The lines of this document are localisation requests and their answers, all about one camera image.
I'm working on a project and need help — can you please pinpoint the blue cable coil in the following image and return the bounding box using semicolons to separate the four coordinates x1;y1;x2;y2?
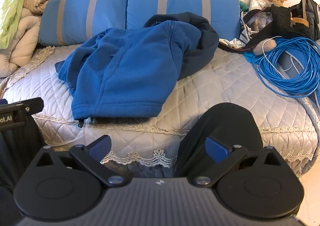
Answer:
244;37;320;99

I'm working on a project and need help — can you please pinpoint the white quilted bedspread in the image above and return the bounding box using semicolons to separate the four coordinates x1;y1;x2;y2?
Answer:
0;39;320;179

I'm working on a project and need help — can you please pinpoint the light green blanket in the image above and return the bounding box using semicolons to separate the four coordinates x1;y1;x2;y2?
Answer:
0;0;66;50

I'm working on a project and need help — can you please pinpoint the thin white cable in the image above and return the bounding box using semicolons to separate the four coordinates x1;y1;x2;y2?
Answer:
262;38;304;77

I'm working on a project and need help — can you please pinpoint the dark green cloth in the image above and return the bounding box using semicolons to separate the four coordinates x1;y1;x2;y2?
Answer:
239;0;252;12

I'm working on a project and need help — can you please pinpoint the clear plastic bag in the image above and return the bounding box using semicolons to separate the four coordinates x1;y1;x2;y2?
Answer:
250;0;275;29

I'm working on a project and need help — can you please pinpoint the white striped cloth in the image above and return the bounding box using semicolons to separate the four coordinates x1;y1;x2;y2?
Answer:
220;11;258;49

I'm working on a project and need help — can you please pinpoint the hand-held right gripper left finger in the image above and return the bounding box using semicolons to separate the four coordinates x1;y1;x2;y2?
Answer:
36;135;127;188

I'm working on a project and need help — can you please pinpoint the blue fleece jacket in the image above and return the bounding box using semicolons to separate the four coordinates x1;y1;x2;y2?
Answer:
54;12;220;128

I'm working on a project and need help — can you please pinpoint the black backpack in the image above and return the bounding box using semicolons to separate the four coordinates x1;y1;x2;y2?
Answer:
269;0;320;41

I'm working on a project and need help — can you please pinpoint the beige plush toy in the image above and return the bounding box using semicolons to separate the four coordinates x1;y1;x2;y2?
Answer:
252;39;277;55

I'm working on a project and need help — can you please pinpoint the cream comforter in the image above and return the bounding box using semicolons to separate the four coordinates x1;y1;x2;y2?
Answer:
0;8;43;79

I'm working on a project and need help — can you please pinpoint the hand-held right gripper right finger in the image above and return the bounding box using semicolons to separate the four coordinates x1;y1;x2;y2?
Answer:
189;136;285;188

